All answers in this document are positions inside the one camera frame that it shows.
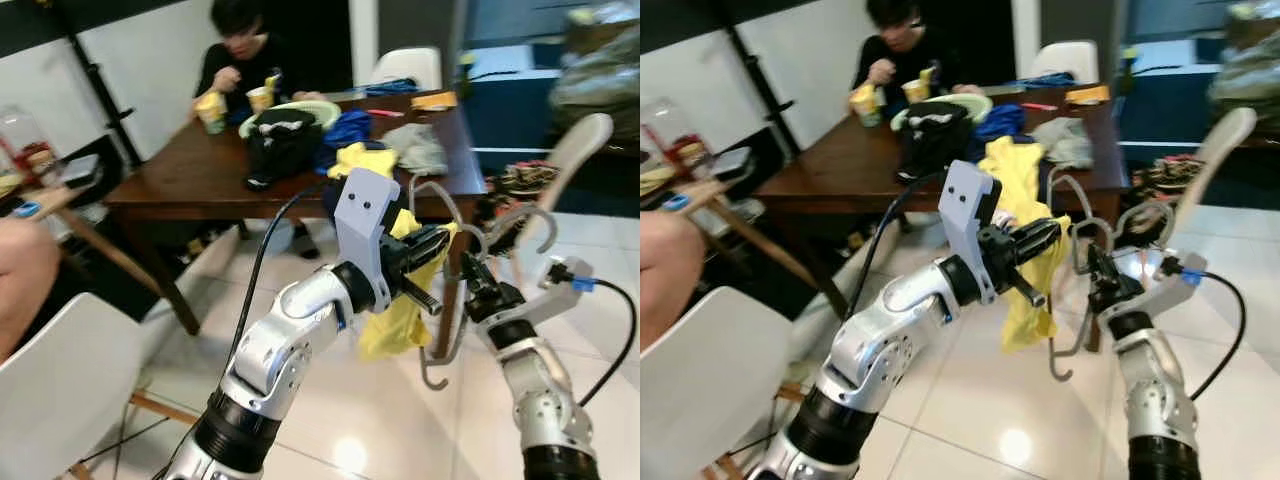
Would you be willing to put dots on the dark kitchen cabinet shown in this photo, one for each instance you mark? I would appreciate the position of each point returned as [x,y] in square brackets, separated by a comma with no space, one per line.
[1160,110]
[510,110]

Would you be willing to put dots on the clear glass jar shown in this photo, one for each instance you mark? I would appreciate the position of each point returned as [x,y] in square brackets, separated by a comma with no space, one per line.
[675,130]
[25,140]

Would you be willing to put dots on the small wooden side table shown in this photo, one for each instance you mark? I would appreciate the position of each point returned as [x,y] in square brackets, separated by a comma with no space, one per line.
[705,190]
[60,195]

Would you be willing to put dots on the black patterned cloth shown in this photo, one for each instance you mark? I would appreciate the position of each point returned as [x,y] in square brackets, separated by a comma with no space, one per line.
[1170,175]
[525,180]

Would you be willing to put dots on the white chair wooden legs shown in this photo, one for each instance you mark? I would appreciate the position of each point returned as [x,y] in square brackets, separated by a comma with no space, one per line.
[1225,135]
[580,145]

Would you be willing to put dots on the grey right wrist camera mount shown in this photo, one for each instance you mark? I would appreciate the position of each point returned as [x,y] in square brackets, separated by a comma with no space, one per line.
[560,285]
[1170,285]

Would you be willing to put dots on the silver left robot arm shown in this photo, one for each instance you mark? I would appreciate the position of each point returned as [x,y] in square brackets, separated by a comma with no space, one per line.
[280,350]
[880,345]

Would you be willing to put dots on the grey blue hanger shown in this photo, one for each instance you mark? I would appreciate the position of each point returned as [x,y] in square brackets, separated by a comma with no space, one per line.
[1150,207]
[520,210]

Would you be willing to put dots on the grey green plastic bag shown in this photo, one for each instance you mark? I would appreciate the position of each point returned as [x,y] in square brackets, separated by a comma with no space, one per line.
[600,85]
[1250,80]

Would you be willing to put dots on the grey crumpled garment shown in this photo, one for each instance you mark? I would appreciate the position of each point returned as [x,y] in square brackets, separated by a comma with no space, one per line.
[420,148]
[1065,140]

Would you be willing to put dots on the black garment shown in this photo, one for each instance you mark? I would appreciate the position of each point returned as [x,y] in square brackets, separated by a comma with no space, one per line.
[935,145]
[280,150]

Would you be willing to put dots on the dark wooden table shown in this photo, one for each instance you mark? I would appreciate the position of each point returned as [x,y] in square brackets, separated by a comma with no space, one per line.
[850,165]
[200,170]

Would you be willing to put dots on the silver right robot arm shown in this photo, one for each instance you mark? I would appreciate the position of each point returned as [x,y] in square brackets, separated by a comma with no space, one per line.
[1155,390]
[540,390]

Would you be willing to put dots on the white plastic chair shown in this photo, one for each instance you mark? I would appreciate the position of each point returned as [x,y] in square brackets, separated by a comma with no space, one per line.
[410,65]
[700,380]
[1065,58]
[60,380]

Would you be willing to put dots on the yellow noodle cup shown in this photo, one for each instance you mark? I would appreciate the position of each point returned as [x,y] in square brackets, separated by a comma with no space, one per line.
[260,100]
[915,92]
[866,105]
[211,115]

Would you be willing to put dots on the small blue box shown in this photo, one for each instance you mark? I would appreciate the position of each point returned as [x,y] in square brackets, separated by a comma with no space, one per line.
[27,209]
[676,201]

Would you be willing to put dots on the bare person leg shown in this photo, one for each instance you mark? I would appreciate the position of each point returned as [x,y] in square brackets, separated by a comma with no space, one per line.
[25,280]
[665,270]

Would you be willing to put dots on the yellow printed t-shirt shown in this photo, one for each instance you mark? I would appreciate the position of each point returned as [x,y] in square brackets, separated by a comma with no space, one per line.
[1025,320]
[400,330]

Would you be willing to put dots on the bright blue garment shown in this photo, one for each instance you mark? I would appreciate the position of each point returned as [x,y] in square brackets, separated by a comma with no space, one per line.
[350,130]
[1000,122]

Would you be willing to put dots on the pink pen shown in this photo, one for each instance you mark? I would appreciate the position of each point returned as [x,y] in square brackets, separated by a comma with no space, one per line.
[1040,105]
[385,112]

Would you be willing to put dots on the light green plate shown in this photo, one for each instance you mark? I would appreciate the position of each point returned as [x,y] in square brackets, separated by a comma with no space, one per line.
[320,110]
[975,103]

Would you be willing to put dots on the orange packet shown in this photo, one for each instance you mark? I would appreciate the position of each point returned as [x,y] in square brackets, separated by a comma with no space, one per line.
[435,100]
[1088,95]

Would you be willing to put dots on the green bottle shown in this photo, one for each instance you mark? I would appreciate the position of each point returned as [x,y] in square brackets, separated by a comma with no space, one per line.
[1127,62]
[465,70]

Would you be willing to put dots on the person in black shirt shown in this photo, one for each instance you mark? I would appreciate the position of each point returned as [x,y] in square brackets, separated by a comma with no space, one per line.
[900,60]
[250,65]

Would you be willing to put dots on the black metal stand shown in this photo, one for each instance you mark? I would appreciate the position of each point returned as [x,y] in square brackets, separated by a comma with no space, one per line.
[757,80]
[95,80]

